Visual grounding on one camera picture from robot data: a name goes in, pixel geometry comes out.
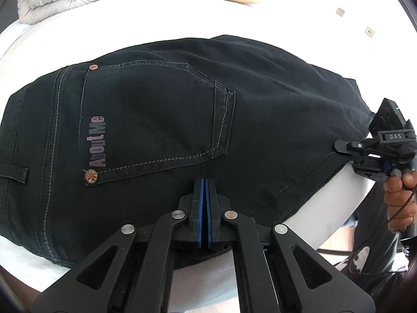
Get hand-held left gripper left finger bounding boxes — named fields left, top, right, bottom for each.
left=37, top=177, right=205, bottom=313

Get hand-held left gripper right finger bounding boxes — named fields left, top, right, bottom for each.
left=205, top=178, right=375, bottom=313

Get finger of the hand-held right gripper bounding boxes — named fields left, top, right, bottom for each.
left=333, top=135, right=383, bottom=157
left=352, top=156, right=391, bottom=181

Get black denim pants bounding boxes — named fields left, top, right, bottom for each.
left=0, top=34, right=375, bottom=268

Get person's right hand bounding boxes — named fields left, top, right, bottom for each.
left=384, top=171, right=417, bottom=224

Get person's leg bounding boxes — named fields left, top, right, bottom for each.
left=322, top=183, right=417, bottom=304

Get bed with white sheet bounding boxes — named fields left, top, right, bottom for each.
left=0, top=0, right=375, bottom=313

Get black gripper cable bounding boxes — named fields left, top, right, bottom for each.
left=347, top=189, right=417, bottom=276

